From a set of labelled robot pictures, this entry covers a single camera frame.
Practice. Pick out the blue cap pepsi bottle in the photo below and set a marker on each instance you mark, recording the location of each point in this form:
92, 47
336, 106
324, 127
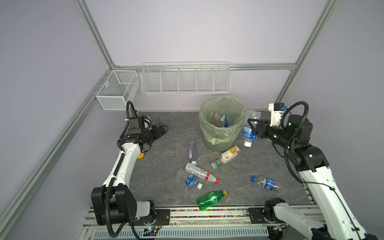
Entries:
268, 184

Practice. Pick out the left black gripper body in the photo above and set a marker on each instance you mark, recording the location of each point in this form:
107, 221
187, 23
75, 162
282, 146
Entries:
150, 135

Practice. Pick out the blue label white cap bottle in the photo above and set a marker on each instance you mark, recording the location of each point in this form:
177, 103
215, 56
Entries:
188, 179

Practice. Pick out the blue label water bottle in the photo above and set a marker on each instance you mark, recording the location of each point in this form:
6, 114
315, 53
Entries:
248, 135

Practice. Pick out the tall blue cap clear bottle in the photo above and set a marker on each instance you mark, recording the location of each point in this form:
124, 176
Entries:
219, 120

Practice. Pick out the purple label clear bottle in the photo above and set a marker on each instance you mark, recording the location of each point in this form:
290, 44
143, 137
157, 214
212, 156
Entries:
192, 153

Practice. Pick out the bin with green bag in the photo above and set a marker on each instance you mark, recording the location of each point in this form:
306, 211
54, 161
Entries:
220, 139

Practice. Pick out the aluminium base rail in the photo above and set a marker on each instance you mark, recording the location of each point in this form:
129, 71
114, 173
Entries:
215, 222

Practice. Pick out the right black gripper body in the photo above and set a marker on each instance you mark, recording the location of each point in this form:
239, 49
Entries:
275, 135

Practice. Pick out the flower label tea bottle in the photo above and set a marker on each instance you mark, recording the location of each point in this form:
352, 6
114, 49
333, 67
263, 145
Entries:
226, 157

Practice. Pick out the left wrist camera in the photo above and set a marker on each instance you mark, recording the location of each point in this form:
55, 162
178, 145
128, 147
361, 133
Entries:
139, 125

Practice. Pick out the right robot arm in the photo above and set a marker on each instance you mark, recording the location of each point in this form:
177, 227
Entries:
309, 166

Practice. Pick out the red cap white bottle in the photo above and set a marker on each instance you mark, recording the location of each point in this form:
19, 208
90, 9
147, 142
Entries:
201, 173

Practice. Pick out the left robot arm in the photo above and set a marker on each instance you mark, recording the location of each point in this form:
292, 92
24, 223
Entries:
113, 202

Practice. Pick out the yellow tape measure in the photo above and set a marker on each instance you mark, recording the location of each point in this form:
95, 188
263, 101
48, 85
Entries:
140, 156

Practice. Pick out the white mesh box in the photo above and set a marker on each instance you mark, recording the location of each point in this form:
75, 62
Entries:
119, 87

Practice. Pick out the green bottle yellow cap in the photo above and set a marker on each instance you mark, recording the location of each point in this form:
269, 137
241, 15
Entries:
210, 199

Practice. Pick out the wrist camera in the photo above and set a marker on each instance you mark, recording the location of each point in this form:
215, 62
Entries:
277, 110
139, 125

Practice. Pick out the white wire rack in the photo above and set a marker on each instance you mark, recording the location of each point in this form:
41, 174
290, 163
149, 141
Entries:
204, 78

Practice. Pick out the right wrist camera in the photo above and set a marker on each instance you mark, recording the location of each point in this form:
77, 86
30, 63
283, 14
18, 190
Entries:
277, 110

